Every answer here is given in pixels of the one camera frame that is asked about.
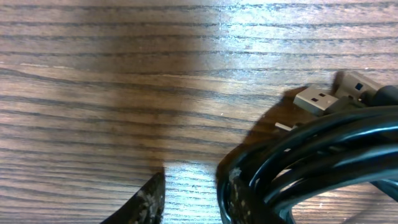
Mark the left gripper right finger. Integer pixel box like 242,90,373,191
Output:
229,168,286,224

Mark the black usb cable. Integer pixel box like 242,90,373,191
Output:
216,70,398,224

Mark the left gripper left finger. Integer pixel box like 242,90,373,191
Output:
101,172,165,224

